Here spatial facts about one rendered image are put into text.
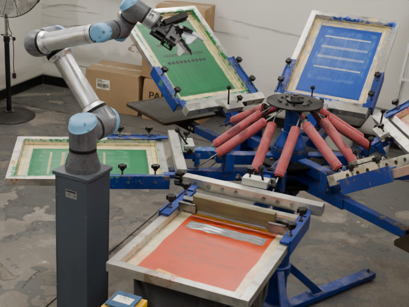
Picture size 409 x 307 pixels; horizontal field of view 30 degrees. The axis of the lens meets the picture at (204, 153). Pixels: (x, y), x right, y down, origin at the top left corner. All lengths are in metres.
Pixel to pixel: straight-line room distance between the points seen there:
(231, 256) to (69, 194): 0.73
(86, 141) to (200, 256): 0.67
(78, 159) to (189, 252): 0.60
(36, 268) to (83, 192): 1.79
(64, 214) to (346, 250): 2.58
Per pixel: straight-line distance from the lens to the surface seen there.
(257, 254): 3.17
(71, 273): 3.44
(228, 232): 3.30
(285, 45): 7.46
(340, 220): 5.82
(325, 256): 5.28
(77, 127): 3.17
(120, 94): 7.75
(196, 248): 3.17
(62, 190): 3.28
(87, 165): 3.22
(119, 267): 2.96
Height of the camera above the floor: 2.45
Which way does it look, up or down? 21 degrees down
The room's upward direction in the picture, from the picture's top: 4 degrees clockwise
